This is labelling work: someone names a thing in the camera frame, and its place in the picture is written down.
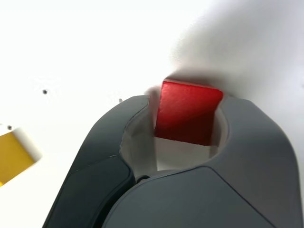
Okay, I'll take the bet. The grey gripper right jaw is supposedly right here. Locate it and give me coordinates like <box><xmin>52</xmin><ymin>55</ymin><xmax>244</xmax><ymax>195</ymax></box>
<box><xmin>102</xmin><ymin>96</ymin><xmax>300</xmax><ymax>228</ymax></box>

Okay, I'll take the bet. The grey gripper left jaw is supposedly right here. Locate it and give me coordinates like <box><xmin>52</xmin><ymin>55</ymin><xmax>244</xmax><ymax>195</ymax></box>
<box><xmin>42</xmin><ymin>95</ymin><xmax>153</xmax><ymax>228</ymax></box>

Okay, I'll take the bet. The yellow cube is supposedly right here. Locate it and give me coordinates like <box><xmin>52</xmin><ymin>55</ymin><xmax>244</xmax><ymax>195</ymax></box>
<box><xmin>0</xmin><ymin>128</ymin><xmax>43</xmax><ymax>189</ymax></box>

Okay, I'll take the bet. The red cube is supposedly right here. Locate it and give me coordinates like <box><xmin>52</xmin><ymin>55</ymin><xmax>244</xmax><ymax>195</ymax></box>
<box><xmin>153</xmin><ymin>80</ymin><xmax>224</xmax><ymax>146</ymax></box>

